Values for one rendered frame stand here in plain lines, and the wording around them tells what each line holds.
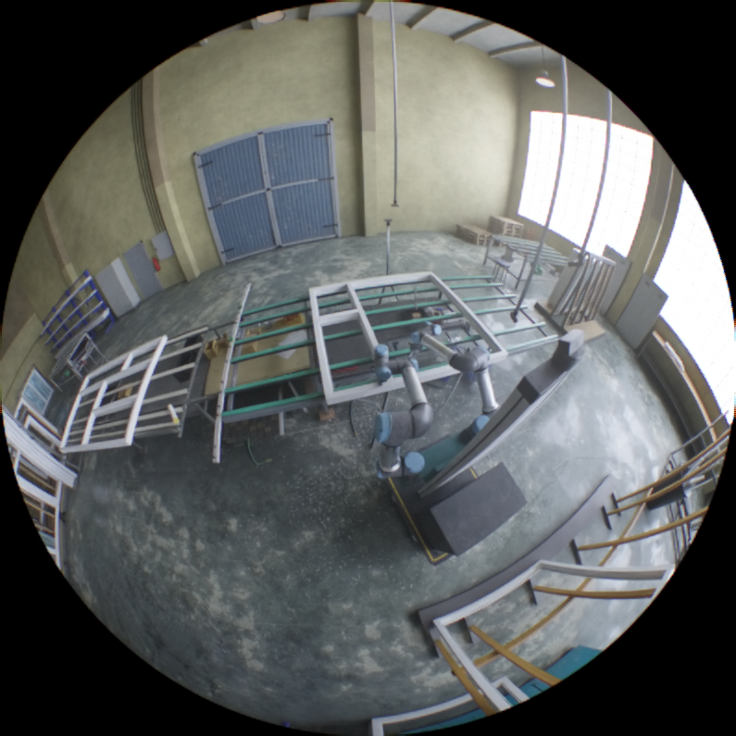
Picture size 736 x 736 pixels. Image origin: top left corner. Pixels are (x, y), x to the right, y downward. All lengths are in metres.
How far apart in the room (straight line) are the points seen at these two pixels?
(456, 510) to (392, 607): 1.24
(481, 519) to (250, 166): 8.05
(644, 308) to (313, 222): 9.86
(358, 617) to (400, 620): 0.35
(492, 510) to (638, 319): 6.94
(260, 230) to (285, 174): 1.88
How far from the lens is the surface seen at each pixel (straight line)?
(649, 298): 7.62
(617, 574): 2.12
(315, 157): 7.36
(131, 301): 9.99
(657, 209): 7.94
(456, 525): 1.36
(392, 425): 0.85
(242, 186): 7.52
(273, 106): 7.85
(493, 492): 1.47
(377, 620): 2.33
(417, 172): 8.23
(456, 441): 1.60
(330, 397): 1.44
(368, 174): 7.25
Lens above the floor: 2.12
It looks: 50 degrees down
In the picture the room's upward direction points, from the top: 2 degrees counter-clockwise
